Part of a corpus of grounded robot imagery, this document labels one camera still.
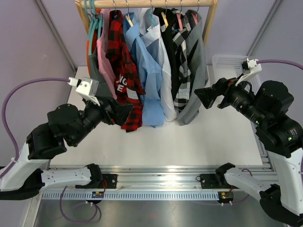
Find pink hanger of grey shirt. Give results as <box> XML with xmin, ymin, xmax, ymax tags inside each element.
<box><xmin>191</xmin><ymin>12</ymin><xmax>199</xmax><ymax>25</ymax></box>

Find wooden clothes rack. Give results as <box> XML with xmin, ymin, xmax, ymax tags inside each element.
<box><xmin>75</xmin><ymin>0</ymin><xmax>218</xmax><ymax>48</ymax></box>

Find pink hanger of plaid shirt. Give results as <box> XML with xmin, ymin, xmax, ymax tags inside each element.
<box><xmin>176</xmin><ymin>13</ymin><xmax>183</xmax><ymax>31</ymax></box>

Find light blue shirt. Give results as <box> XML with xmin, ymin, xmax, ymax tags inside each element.
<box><xmin>123</xmin><ymin>12</ymin><xmax>164</xmax><ymax>128</ymax></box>

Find teal hanger of white shirt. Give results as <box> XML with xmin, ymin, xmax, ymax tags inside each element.
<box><xmin>146</xmin><ymin>11</ymin><xmax>156</xmax><ymax>27</ymax></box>

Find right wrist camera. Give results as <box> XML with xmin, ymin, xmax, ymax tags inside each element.
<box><xmin>236</xmin><ymin>58</ymin><xmax>262</xmax><ymax>86</ymax></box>

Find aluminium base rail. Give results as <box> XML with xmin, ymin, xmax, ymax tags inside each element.
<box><xmin>40</xmin><ymin>165</ymin><xmax>282</xmax><ymax>201</ymax></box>

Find pink shirt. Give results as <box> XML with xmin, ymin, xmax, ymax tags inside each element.
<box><xmin>97</xmin><ymin>9</ymin><xmax>117</xmax><ymax>100</ymax></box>

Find white plastic basket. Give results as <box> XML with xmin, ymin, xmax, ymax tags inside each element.
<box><xmin>211</xmin><ymin>54</ymin><xmax>261</xmax><ymax>94</ymax></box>

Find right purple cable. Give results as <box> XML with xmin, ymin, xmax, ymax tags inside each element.
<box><xmin>257</xmin><ymin>59</ymin><xmax>303</xmax><ymax>71</ymax></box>

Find red black plaid shirt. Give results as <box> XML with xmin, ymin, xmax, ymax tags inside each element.
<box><xmin>106</xmin><ymin>10</ymin><xmax>145</xmax><ymax>132</ymax></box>

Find grey shirt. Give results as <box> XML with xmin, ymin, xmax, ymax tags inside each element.
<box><xmin>178</xmin><ymin>9</ymin><xmax>209</xmax><ymax>126</ymax></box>

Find black white plaid shirt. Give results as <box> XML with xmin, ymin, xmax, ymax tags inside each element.
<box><xmin>172</xmin><ymin>8</ymin><xmax>191</xmax><ymax>112</ymax></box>

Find orange garment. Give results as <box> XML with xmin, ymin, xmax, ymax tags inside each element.
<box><xmin>86</xmin><ymin>30</ymin><xmax>98</xmax><ymax>75</ymax></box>

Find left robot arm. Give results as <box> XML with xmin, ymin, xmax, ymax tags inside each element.
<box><xmin>0</xmin><ymin>101</ymin><xmax>134</xmax><ymax>201</ymax></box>

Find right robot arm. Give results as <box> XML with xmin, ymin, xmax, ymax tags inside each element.
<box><xmin>195</xmin><ymin>78</ymin><xmax>303</xmax><ymax>227</ymax></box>

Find floor purple cable left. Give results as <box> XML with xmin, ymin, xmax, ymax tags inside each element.
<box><xmin>59</xmin><ymin>185</ymin><xmax>102</xmax><ymax>224</ymax></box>

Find dark grey garment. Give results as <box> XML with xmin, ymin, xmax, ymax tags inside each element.
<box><xmin>89</xmin><ymin>49</ymin><xmax>113</xmax><ymax>100</ymax></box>

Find teal hangers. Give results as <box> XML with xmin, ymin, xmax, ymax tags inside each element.
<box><xmin>84</xmin><ymin>0</ymin><xmax>103</xmax><ymax>48</ymax></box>

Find wooden hanger of blue shirt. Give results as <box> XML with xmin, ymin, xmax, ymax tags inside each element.
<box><xmin>125</xmin><ymin>14</ymin><xmax>134</xmax><ymax>27</ymax></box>

